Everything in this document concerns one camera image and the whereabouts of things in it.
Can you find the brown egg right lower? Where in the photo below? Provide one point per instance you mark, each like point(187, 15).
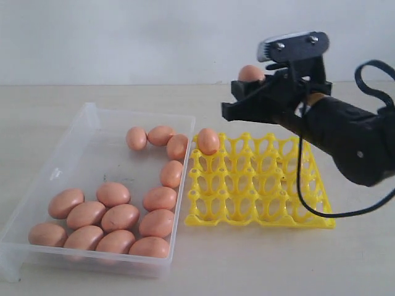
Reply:
point(157, 223)

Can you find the brown egg back right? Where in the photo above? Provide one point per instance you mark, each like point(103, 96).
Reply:
point(176, 147)

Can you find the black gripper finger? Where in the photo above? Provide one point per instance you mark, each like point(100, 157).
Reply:
point(255, 89)
point(257, 105)

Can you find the brown egg right side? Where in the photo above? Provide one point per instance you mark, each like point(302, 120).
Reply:
point(171, 173)

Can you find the brown egg front inner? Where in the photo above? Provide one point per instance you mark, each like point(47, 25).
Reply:
point(85, 238)

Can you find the yellow plastic egg tray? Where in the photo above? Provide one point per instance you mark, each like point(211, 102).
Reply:
point(254, 180)

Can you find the clear plastic bin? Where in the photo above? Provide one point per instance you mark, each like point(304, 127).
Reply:
point(92, 151)

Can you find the brown egg centre left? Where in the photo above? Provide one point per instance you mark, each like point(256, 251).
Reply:
point(85, 214)

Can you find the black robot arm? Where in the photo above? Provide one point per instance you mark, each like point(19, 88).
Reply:
point(361, 143)

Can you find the brown egg front right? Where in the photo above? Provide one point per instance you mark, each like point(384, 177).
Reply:
point(150, 247)

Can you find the brown egg back left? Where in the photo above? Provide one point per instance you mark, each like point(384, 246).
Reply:
point(136, 138)

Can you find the brown egg packed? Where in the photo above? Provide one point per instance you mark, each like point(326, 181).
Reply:
point(251, 73)
point(112, 194)
point(160, 198)
point(208, 141)

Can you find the brown egg front middle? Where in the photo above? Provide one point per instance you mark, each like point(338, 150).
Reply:
point(118, 241)

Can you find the brown egg back middle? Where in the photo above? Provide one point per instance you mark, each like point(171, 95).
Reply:
point(160, 135)

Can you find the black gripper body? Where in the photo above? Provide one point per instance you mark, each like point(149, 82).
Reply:
point(289, 85)

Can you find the brown egg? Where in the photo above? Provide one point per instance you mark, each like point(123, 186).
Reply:
point(176, 147)
point(64, 202)
point(85, 238)
point(120, 217)
point(160, 135)
point(150, 247)
point(136, 138)
point(85, 214)
point(118, 241)
point(47, 234)
point(157, 223)
point(171, 173)

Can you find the brown egg front left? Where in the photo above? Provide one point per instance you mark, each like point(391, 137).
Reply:
point(47, 234)

